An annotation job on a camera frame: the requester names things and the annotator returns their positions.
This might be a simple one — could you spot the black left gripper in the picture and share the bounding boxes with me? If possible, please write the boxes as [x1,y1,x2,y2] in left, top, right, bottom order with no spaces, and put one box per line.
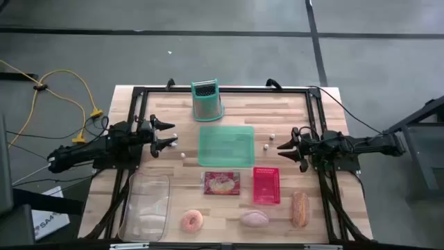
[135,114,179,159]

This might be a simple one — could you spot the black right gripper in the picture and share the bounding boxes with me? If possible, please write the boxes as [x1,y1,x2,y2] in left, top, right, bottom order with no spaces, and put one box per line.
[276,126,325,174]

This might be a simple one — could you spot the red popcorn packet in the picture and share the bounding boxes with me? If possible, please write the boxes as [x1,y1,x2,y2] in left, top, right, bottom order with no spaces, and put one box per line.
[202,171,241,196]

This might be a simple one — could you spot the purple sugared oval bun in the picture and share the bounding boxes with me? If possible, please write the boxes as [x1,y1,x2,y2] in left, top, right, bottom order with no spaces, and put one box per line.
[239,209,270,228]

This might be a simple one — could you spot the pink sugared donut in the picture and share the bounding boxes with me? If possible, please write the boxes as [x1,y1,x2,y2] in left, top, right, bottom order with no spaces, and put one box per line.
[180,209,205,234]

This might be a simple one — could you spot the red plastic mesh basket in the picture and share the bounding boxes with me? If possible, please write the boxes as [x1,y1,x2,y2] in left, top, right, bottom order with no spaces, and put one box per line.
[252,167,282,206]

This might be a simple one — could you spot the teal steel box grater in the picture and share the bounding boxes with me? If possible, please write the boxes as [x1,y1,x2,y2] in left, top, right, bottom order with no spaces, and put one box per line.
[190,78,225,123]

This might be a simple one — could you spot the long orange sugared bread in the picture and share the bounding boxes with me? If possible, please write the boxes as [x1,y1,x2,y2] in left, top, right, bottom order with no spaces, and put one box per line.
[290,191,311,229]

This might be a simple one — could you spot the teal translucent plastic bin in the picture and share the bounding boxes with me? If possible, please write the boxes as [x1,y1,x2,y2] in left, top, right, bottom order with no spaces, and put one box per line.
[197,125,256,168]

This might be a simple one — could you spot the clear plastic container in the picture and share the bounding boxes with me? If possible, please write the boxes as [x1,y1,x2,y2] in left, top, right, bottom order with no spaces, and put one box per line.
[117,172,171,243]

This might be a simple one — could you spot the black metal side table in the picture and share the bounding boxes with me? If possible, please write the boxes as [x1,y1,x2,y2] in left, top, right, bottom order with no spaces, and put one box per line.
[383,95,444,202]

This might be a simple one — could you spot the black slanted bar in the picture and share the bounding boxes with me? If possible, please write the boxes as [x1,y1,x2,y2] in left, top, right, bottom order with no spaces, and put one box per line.
[12,187,85,217]

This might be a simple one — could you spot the white printed cardboard box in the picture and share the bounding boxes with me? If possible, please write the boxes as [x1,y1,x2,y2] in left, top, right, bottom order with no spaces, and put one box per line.
[31,185,71,241]

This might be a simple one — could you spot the black flat floor bar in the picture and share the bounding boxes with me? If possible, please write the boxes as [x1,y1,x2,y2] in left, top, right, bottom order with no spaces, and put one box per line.
[0,72,39,82]

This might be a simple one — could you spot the dark grey equipment case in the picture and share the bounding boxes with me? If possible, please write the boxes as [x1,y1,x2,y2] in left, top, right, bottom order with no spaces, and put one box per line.
[0,114,36,249]

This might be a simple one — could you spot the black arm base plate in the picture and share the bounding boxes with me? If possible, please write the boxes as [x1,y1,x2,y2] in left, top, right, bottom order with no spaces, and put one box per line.
[92,138,144,171]
[311,151,361,173]

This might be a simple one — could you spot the thin black cable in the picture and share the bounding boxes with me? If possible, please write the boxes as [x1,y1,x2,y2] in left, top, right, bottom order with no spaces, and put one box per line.
[307,85,386,135]

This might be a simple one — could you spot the yellow extension cable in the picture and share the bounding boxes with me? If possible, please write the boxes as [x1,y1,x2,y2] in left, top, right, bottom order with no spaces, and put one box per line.
[0,58,87,145]
[8,68,104,147]

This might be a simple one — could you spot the black aluminium table frame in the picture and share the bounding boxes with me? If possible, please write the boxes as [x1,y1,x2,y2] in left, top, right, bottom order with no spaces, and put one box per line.
[85,85,374,244]

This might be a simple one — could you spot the white cable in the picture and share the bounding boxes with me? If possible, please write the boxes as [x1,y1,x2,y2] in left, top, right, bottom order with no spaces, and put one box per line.
[12,162,53,187]

